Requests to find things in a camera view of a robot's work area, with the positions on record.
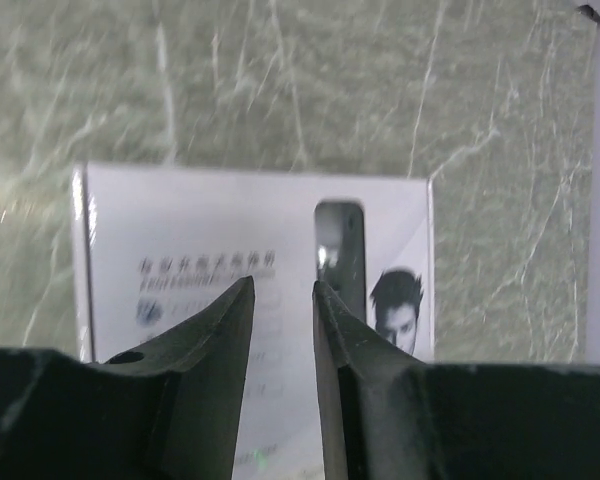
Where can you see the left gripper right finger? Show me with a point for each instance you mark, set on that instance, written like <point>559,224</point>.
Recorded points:
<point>387,415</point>

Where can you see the black silver hair clipper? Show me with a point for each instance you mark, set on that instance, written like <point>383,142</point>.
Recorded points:
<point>340,252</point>

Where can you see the white box with black tray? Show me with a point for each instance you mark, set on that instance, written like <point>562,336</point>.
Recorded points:
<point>153,246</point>

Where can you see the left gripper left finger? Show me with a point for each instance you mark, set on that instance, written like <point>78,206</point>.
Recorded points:
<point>166,409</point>

